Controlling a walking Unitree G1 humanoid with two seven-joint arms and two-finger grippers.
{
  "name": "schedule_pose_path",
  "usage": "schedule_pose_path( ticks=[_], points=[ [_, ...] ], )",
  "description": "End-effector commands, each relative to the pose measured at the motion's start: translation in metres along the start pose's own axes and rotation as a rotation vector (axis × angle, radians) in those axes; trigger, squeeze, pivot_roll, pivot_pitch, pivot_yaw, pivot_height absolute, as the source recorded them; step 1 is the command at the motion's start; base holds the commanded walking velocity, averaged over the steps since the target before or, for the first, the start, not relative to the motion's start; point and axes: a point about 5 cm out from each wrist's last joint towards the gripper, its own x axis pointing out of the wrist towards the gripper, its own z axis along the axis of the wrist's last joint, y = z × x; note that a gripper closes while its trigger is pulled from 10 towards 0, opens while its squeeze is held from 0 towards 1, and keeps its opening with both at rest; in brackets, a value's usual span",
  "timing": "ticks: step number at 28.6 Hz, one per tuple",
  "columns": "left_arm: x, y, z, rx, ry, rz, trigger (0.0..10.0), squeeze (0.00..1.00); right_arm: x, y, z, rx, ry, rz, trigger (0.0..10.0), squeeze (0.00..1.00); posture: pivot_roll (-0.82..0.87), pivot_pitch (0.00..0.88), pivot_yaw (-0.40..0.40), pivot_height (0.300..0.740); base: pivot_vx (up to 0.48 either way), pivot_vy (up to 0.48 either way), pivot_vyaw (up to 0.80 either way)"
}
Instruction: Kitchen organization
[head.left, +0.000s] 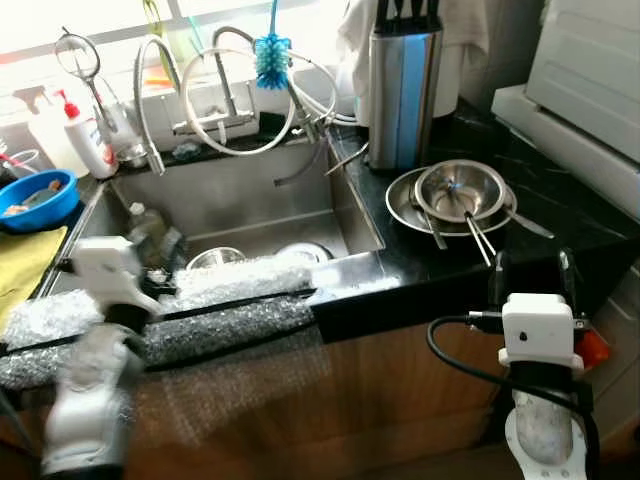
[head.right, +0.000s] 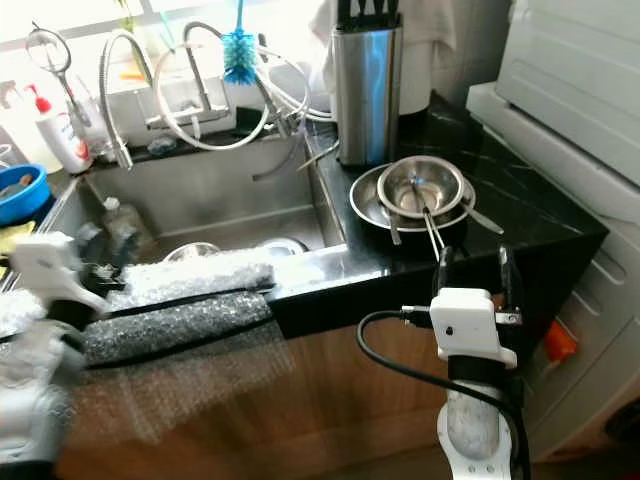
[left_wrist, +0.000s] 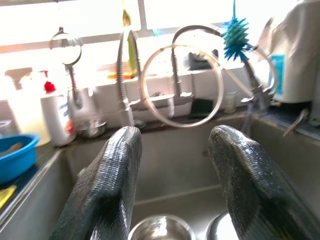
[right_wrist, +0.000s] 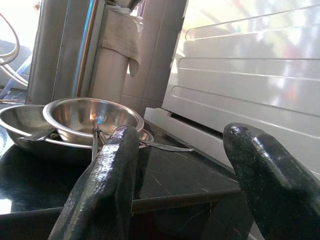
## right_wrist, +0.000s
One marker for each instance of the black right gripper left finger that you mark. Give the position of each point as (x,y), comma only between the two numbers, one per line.
(100,187)

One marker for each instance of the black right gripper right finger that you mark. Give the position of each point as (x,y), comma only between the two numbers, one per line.
(270,180)

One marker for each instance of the small deep steel bowl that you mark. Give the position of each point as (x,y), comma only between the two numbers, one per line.
(75,117)

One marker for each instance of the steel table knife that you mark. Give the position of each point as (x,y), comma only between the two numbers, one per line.
(170,148)

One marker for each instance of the steel utensil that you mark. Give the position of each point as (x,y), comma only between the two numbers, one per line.
(37,136)

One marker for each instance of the large shallow steel bowl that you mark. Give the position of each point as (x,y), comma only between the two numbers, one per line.
(22,122)

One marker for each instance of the steel knife block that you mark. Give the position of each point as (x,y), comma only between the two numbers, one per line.
(50,50)

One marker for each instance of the white towel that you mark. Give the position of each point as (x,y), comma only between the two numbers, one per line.
(120,32)

